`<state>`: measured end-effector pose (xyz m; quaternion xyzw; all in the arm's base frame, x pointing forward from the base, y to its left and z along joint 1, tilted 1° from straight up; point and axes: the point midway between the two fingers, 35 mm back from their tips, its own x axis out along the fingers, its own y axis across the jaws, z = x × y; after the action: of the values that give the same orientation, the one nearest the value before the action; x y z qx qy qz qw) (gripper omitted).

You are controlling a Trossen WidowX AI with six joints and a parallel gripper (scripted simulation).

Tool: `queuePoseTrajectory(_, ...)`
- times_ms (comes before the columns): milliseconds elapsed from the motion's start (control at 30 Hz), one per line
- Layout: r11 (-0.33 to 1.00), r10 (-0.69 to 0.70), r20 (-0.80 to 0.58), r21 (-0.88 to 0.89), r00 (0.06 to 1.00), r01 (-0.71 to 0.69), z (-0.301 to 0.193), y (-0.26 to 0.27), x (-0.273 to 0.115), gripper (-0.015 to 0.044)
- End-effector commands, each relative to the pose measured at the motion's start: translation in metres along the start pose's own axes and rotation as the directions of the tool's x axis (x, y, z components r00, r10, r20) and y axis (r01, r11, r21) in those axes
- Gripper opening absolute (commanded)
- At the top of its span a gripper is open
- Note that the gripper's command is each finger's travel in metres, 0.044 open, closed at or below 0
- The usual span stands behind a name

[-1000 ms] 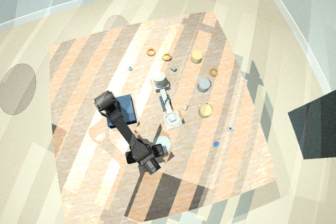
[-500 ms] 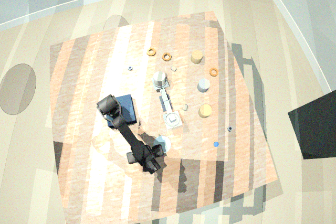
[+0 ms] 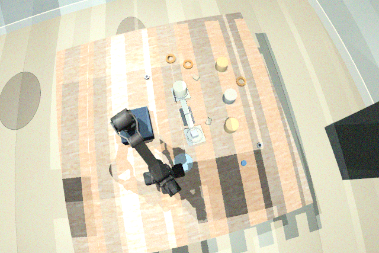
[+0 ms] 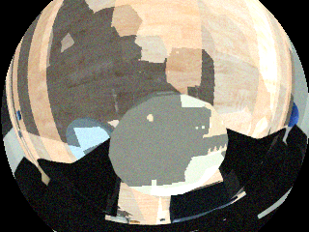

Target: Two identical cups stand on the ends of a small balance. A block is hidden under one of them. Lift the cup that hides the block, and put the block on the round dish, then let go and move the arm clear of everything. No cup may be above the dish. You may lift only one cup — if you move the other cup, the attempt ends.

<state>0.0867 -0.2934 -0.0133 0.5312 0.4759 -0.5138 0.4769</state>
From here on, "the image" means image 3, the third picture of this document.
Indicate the white balance beam with round pans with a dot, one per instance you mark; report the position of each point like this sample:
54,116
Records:
188,120

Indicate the beige cylinder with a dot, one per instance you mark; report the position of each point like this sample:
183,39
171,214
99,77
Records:
221,64
231,125

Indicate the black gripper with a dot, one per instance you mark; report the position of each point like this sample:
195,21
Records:
178,172

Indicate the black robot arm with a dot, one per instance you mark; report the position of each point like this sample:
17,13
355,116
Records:
126,121

